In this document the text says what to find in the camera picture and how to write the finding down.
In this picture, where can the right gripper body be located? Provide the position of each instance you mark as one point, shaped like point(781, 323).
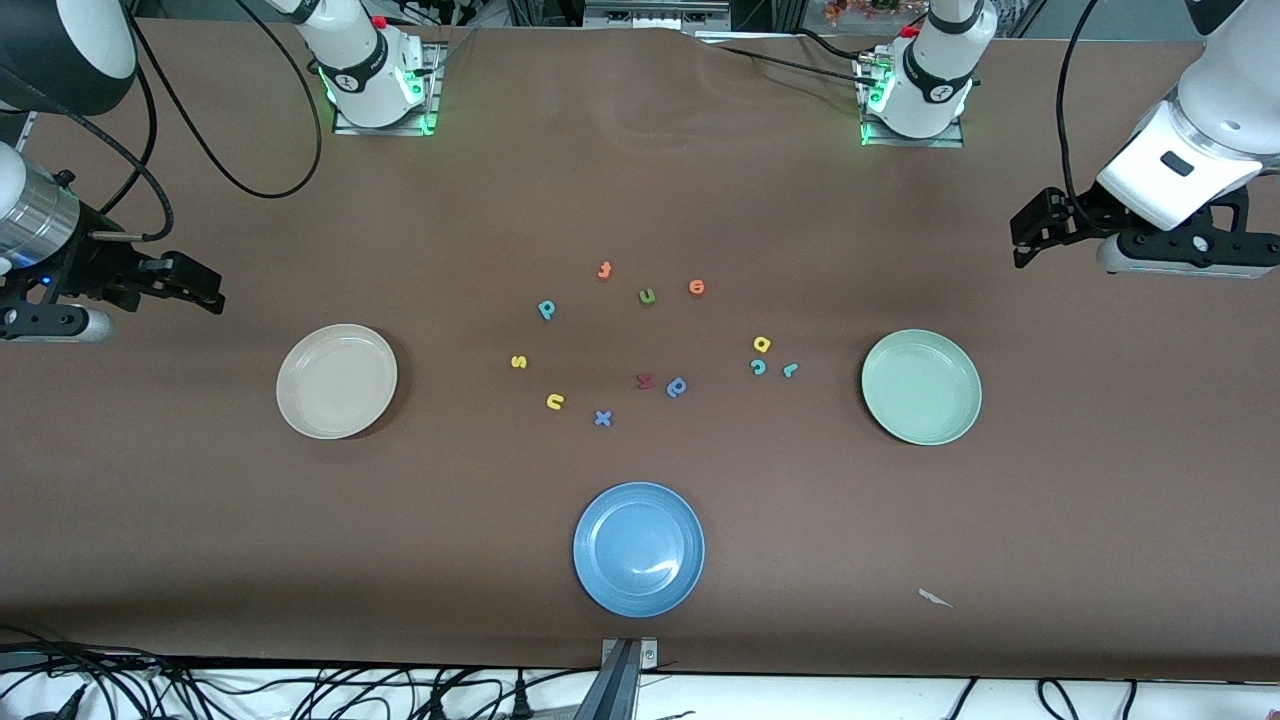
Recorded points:
point(92, 263)

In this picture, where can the teal foam letter p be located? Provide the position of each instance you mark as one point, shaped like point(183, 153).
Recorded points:
point(546, 309)

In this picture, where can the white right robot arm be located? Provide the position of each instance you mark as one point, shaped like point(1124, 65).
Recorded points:
point(365, 70)

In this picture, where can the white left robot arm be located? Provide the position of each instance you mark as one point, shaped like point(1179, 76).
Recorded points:
point(935, 80)

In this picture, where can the beige round plate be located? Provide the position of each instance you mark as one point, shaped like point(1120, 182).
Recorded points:
point(337, 381)

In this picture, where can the green round plate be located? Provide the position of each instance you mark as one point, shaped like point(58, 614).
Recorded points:
point(921, 387)

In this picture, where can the brown table cover sheet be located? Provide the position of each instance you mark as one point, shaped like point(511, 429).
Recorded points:
point(200, 500)

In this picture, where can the orange artificial flowers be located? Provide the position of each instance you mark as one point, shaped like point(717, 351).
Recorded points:
point(860, 10)

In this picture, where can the small white paper scrap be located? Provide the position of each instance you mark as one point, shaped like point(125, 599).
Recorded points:
point(935, 598)

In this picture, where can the blue foam letter d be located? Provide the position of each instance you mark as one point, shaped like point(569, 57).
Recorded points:
point(677, 387)

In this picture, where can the grey power strip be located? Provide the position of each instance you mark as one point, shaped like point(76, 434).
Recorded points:
point(655, 14)

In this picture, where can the blue round plate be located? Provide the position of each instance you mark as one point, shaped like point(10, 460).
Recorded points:
point(639, 549)

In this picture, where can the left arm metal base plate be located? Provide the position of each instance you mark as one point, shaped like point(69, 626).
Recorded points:
point(915, 143)

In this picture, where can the aluminium table side rail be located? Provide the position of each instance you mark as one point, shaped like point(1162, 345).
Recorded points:
point(26, 128)

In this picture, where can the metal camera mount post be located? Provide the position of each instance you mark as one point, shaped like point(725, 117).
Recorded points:
point(628, 660)

